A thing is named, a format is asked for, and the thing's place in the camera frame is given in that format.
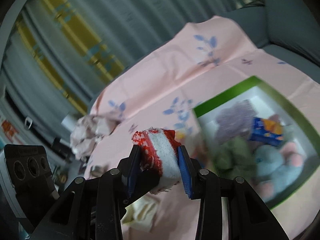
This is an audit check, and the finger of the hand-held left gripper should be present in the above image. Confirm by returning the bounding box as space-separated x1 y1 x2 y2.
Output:
122 171 160 207

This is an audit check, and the green knitted cloth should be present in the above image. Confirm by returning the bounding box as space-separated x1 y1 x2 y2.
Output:
212 139 257 178

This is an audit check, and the red and white cloth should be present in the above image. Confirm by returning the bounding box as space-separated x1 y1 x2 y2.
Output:
132 128 182 195

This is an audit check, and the blue elephant plush toy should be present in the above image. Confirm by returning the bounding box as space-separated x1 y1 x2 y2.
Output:
254 140 313 195

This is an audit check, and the purple fleece towel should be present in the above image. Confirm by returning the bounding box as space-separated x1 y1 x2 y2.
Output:
215 99 258 140

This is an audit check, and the green storage box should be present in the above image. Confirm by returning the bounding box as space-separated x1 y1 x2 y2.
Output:
194 76 320 209

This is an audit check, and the blue tissue pack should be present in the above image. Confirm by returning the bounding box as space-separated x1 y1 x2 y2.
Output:
248 117 284 146

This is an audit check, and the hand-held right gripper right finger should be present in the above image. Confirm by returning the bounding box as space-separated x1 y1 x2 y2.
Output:
177 145 290 240

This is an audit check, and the crumpled beige cloth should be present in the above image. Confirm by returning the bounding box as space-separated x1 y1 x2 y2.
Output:
69 115 123 160

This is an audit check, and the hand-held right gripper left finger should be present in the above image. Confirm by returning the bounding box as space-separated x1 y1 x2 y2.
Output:
30 145 140 240

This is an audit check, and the grey sofa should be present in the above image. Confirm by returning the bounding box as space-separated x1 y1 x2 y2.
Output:
225 0 320 63

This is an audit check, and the grey and yellow curtain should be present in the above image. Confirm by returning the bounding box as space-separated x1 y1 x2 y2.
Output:
0 0 250 135

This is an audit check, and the pink floral bed sheet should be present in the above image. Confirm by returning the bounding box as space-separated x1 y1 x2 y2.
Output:
82 15 320 240

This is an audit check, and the cream knitted cloth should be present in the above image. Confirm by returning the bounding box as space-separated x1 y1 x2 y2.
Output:
122 195 160 230

